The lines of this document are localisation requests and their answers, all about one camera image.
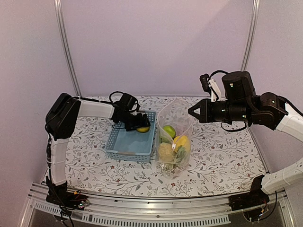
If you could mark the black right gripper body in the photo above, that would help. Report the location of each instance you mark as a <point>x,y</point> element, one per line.
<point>234,111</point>

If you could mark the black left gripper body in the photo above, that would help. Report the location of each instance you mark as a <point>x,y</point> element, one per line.
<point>130,122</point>

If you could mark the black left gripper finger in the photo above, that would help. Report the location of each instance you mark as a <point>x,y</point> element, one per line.
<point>145,119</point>
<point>140,125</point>

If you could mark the yellow lemon toy top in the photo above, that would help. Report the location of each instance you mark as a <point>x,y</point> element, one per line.
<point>143,129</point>

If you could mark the yellow lemon toy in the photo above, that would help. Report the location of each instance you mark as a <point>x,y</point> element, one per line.
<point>182,142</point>
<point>143,129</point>

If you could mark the blue plastic basket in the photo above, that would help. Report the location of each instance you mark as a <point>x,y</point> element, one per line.
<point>131,145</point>

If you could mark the clear zip top bag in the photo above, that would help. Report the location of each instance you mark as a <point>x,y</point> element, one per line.
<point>176,115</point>

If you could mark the white radish toy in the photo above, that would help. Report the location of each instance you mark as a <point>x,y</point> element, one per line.
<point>180,156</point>

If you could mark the pale yellow round toy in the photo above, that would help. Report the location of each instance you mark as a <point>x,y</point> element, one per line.
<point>165,152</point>

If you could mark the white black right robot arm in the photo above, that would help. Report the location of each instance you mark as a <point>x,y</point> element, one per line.
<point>270,110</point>

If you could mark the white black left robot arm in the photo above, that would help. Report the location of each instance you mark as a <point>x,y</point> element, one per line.
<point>60,124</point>

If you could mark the floral pattern table mat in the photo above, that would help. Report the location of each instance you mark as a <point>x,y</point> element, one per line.
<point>224,160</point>

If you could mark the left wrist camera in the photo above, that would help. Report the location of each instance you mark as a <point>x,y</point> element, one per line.
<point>129,103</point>

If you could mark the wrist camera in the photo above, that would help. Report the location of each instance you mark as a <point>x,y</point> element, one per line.
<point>129,103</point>
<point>210,86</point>

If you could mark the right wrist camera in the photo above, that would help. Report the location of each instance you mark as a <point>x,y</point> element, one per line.
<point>210,86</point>

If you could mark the front aluminium rail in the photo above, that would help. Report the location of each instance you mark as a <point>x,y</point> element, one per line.
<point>110,210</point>

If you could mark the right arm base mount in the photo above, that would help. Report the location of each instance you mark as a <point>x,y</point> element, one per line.
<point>253,204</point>

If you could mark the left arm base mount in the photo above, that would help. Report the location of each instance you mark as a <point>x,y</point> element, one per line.
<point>73,200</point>

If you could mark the right aluminium frame post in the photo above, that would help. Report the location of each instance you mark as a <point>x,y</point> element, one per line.
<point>251,34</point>

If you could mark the aluminium frame post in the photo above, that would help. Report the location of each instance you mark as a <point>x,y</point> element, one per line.
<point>251,34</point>
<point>65,46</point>

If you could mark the left aluminium frame post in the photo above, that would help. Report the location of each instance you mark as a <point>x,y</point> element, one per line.
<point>65,46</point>

